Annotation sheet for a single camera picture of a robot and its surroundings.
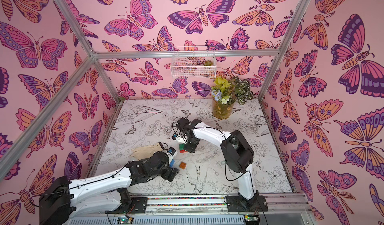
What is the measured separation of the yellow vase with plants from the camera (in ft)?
3.03

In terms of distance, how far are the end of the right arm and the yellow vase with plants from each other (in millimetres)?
279

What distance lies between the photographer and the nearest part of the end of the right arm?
674mm
